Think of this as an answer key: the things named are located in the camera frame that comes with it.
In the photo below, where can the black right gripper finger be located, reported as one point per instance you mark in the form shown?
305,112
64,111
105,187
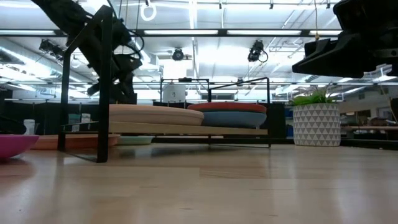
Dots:
320,46
335,65

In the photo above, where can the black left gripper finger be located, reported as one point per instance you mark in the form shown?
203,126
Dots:
93,89
124,93

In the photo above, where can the large tan plate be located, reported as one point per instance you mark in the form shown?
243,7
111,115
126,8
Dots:
155,115

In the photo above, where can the pink plate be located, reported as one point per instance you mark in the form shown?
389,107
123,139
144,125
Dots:
15,144

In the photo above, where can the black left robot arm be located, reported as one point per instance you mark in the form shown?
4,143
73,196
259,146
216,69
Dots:
71,18

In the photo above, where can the green spiky potted plant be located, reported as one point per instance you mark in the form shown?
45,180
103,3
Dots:
311,99

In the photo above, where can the light green plate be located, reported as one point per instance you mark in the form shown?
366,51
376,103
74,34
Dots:
135,140

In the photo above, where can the white cylindrical container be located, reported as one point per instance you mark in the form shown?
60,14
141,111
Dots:
174,93

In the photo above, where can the black ceiling spotlight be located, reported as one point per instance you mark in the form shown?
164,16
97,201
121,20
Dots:
178,54
49,47
255,51

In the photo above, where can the orange plate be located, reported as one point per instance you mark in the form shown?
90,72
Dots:
81,141

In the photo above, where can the white triangle-patterned plant pot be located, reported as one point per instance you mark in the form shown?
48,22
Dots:
317,124

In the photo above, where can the long overhead light bar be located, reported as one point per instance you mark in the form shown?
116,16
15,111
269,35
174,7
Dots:
180,32

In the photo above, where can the white plastic jug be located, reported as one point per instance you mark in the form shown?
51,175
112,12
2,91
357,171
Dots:
29,126

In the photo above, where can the red plate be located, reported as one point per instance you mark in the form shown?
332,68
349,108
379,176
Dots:
227,107

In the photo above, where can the blue plate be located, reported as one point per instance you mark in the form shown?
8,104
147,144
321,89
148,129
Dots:
233,119

